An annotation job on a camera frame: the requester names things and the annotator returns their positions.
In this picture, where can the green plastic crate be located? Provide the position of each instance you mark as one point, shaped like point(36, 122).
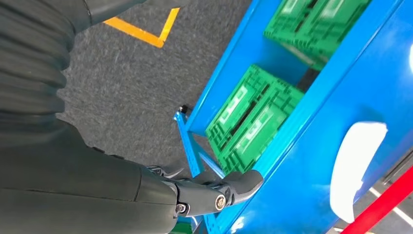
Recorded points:
point(232, 103)
point(258, 135)
point(284, 22)
point(335, 29)

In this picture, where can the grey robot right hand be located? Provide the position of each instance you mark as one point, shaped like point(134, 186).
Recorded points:
point(80, 193)

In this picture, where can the red barrier tape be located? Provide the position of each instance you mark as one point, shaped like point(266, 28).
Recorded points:
point(380, 206)

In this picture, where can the blue metal shelf rack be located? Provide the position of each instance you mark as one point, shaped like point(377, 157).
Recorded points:
point(306, 145)

